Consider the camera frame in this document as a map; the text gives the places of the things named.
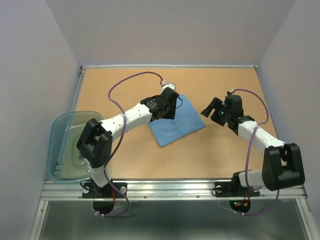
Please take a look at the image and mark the clear blue plastic bin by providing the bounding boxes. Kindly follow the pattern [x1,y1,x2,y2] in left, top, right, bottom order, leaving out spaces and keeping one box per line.
[47,111,103,184]

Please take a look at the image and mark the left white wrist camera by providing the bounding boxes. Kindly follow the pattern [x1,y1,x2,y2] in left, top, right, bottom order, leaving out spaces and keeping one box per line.
[160,80,176,90]

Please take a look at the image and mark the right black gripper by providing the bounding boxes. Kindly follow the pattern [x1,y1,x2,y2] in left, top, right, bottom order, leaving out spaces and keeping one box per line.
[200,97,231,126]

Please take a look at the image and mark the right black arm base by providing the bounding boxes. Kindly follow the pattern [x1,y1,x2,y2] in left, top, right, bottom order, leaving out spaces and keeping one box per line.
[211,181,260,198]

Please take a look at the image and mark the purple cable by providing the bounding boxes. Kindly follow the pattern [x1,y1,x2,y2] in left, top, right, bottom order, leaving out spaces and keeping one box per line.
[94,71,167,218]
[229,88,281,217]

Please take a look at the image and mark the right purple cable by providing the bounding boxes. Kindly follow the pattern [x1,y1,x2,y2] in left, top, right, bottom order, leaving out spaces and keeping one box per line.
[229,88,281,217]

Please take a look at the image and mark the light blue long sleeve shirt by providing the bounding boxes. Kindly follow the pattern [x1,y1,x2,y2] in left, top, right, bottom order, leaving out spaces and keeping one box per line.
[148,94,206,147]

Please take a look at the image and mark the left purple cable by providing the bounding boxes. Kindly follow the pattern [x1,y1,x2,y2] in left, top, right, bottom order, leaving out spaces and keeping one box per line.
[94,71,167,218]

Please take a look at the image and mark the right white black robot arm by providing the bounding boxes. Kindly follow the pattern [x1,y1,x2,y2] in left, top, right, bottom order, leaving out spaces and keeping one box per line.
[201,93,305,198]

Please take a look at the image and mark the aluminium front rail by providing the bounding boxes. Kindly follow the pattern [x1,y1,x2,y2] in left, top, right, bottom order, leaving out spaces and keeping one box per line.
[41,177,308,201]

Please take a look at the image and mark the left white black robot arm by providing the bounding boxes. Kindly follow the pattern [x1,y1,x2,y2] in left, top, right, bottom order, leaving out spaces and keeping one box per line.
[76,83,180,198]

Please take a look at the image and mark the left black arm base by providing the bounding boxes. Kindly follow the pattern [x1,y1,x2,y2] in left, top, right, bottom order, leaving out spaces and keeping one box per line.
[80,181,124,199]

